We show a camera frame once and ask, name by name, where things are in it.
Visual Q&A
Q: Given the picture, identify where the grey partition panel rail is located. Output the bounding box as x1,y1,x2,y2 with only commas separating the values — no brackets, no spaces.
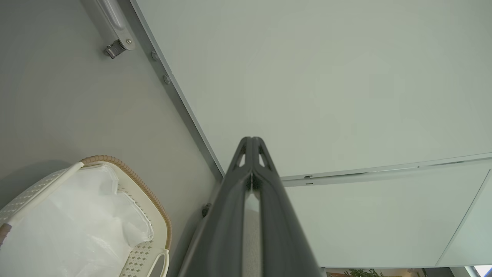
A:
280,153,492,188

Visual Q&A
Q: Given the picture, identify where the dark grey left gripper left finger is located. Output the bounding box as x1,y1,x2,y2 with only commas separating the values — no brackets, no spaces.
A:
178,137,253,277

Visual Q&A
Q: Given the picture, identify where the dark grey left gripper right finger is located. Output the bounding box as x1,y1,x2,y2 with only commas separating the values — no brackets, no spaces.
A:
251,137,322,277

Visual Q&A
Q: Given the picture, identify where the white basket liner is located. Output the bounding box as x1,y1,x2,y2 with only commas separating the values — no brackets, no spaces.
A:
0,165,155,277

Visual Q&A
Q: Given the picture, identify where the grey partition foot with plate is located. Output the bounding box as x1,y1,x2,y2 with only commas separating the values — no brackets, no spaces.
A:
93,0,136,52

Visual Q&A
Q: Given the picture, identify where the green potted plant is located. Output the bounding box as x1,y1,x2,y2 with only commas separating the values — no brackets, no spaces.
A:
343,268,386,277

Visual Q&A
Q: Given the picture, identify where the grey partition bottom rail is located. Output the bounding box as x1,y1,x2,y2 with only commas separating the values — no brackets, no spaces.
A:
117,0,226,182

